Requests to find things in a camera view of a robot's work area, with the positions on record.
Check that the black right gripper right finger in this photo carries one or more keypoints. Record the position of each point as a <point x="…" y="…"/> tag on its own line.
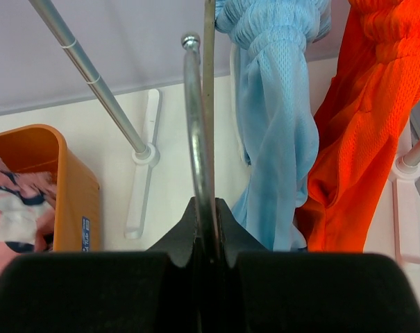
<point x="311" y="292"/>

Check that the grey hanger of pink shorts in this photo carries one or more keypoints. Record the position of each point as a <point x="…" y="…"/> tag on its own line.
<point x="199" y="145"/>

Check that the orange plastic tub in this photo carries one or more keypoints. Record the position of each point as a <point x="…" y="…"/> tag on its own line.
<point x="40" y="147"/>

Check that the light blue mesh shorts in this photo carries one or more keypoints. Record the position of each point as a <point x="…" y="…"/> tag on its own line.
<point x="275" y="125"/>

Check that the pink navy patterned shorts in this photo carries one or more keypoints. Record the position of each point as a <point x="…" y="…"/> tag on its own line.
<point x="27" y="213"/>

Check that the white metal clothes rack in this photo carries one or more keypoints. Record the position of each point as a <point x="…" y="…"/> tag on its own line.
<point x="404" y="173"/>

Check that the orange mesh shorts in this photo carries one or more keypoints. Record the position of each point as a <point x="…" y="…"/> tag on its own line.
<point x="366" y="108"/>

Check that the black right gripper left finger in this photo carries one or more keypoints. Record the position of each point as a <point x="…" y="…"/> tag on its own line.
<point x="97" y="292"/>

